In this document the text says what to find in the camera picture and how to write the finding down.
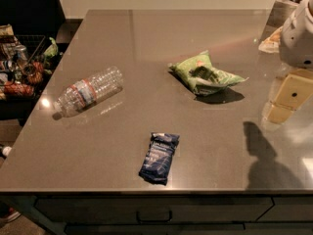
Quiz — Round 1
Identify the green jalapeno chip bag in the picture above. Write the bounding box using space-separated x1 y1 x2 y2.
168 50 247 97

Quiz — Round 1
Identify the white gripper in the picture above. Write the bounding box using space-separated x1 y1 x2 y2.
266 0 313 124

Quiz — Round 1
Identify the black wire basket of snacks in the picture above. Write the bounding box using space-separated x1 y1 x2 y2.
0 24 62 101

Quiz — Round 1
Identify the clear plastic water bottle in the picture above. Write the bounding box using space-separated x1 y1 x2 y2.
54 67 123 118

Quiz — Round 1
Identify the white snack packet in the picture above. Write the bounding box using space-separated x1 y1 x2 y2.
258 27 282 54

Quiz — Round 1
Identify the dark blue snack bar wrapper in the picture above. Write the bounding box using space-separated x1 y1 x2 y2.
139 132 180 185

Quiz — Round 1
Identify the black drawer handle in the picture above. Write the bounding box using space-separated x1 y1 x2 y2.
136 211 172 224

